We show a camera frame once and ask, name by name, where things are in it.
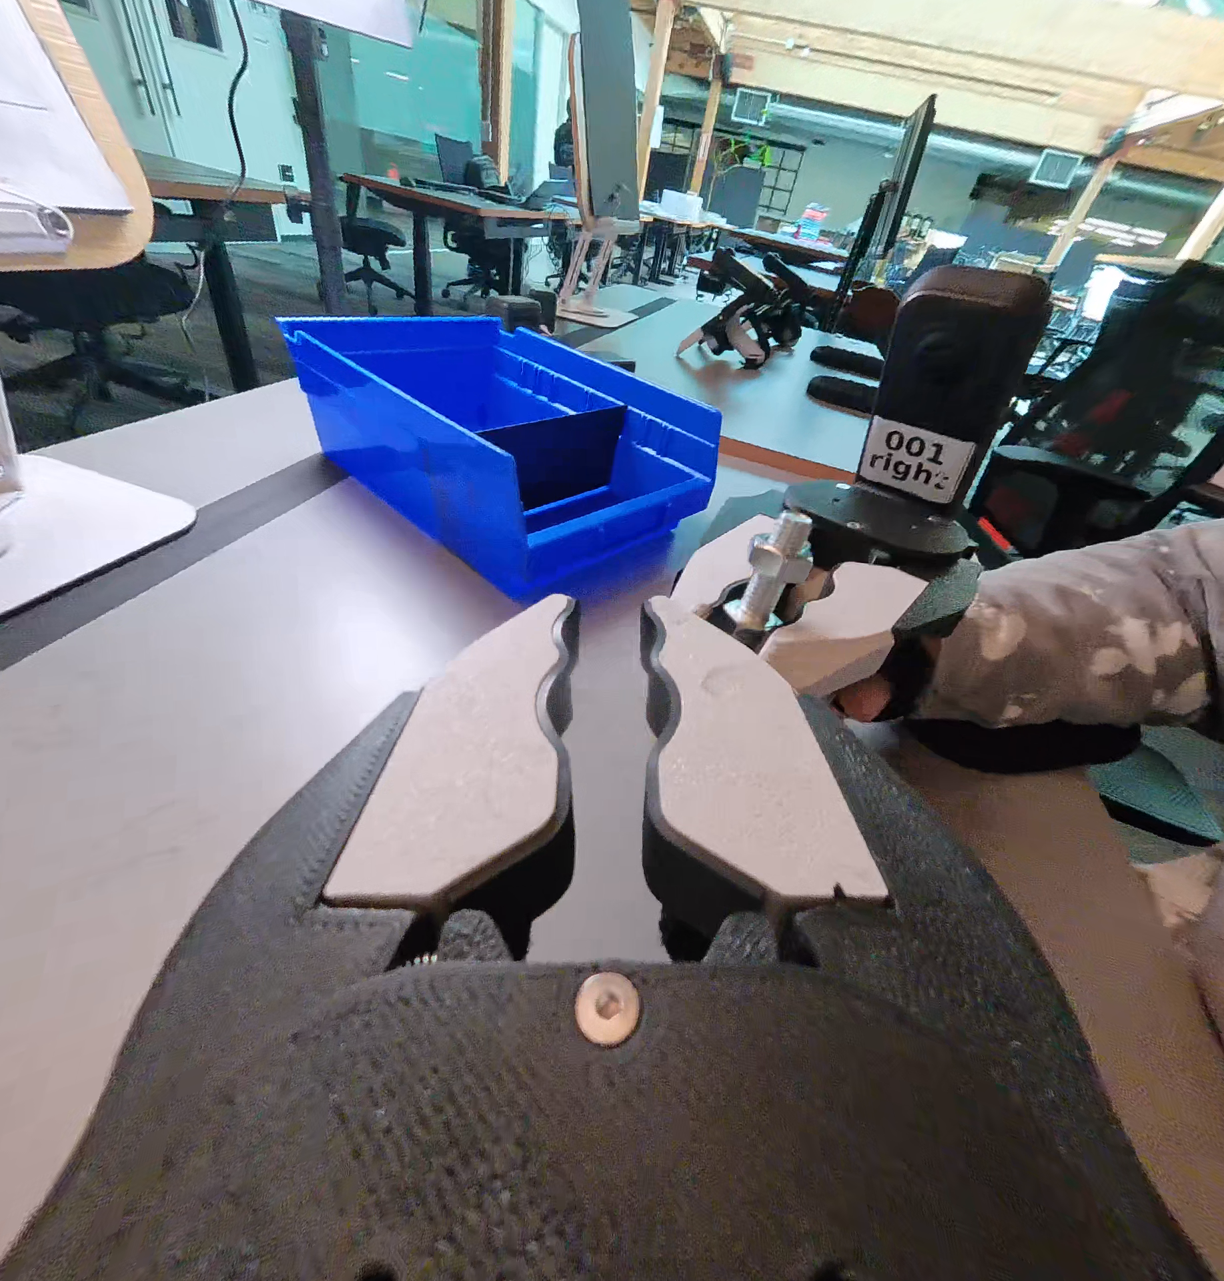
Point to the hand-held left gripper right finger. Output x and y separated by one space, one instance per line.
753 791

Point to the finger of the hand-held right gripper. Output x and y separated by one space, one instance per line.
843 631
707 571

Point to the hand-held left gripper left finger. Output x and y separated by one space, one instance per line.
462 781

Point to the large silver bolt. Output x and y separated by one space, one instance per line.
763 601

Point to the silver hex nut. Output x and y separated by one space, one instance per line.
780 558

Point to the blue plastic bin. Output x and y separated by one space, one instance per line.
402 451

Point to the person's right forearm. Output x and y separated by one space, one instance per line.
1092 631

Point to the person's right hand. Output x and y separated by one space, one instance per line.
867 701

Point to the black oblong pad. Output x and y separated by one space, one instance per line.
843 395
847 361

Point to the black mesh office chair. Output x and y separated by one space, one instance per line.
1122 421

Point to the dark computer monitor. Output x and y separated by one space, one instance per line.
903 201

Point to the spare black gripper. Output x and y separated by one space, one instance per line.
717 321
783 311

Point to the black bin divider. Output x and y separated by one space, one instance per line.
553 451

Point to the black chair armrest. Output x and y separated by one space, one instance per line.
1022 745

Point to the person's teal office chair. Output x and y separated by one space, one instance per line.
1162 791

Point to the wooden document stand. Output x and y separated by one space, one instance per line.
72 541

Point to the long wooden office desk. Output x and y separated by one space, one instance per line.
442 195

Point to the black pole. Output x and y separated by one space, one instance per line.
312 181

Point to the wooden desk with black legs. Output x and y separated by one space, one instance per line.
212 185

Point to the printed instruction sheet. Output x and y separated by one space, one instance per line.
32 121

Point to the black camera box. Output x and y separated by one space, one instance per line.
523 315

